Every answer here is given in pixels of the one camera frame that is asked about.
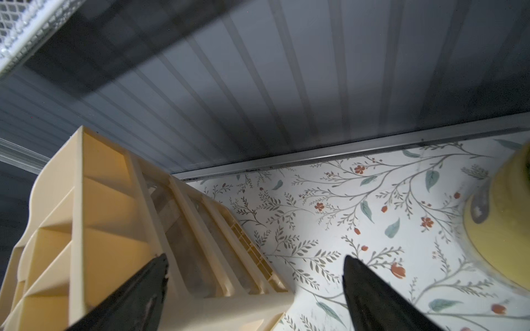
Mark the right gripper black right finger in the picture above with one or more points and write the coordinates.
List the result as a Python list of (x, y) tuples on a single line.
[(374, 305)]

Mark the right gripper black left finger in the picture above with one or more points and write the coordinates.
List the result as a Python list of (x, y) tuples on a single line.
[(135, 305)]

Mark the beige drawer organizer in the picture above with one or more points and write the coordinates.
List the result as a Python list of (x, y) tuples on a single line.
[(99, 213)]

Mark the yellow pencil cup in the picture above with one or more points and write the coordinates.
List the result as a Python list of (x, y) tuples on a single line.
[(496, 221)]

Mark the white mesh wall basket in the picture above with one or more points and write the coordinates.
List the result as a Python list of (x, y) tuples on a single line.
[(27, 25)]

